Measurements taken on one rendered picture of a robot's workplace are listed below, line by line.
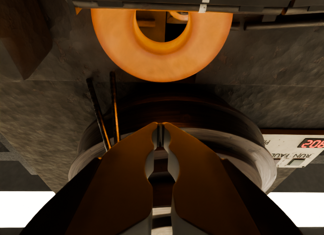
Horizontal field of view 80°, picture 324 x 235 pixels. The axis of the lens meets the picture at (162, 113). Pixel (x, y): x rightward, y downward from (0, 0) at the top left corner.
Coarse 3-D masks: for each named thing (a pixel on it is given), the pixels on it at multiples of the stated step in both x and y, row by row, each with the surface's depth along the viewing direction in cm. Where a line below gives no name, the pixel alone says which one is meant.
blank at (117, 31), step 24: (96, 24) 21; (120, 24) 21; (192, 24) 21; (216, 24) 21; (120, 48) 23; (144, 48) 23; (168, 48) 24; (192, 48) 23; (216, 48) 23; (144, 72) 26; (168, 72) 26; (192, 72) 26
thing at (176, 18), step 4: (168, 12) 30; (172, 12) 30; (168, 16) 31; (172, 16) 31; (176, 16) 31; (180, 16) 31; (184, 16) 31; (188, 16) 31; (168, 20) 31; (172, 20) 31; (176, 20) 31; (180, 20) 31; (184, 20) 31
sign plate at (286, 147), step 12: (264, 132) 54; (276, 132) 54; (288, 132) 54; (300, 132) 54; (312, 132) 54; (276, 144) 57; (288, 144) 57; (300, 144) 56; (312, 144) 56; (276, 156) 61; (288, 156) 61; (300, 156) 61; (312, 156) 61
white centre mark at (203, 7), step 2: (202, 0) 17; (204, 0) 17; (206, 0) 17; (208, 0) 17; (200, 4) 18; (202, 4) 18; (204, 4) 18; (206, 4) 18; (200, 6) 18; (202, 6) 18; (204, 6) 18; (200, 8) 18; (202, 8) 18; (204, 8) 18; (200, 10) 18; (202, 10) 18; (204, 10) 18; (198, 12) 19; (200, 12) 18; (202, 12) 18; (204, 12) 18
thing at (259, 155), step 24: (120, 120) 36; (144, 120) 33; (168, 120) 33; (192, 120) 33; (216, 120) 34; (240, 120) 38; (96, 144) 33; (216, 144) 34; (240, 144) 34; (72, 168) 39; (264, 168) 40; (264, 192) 48
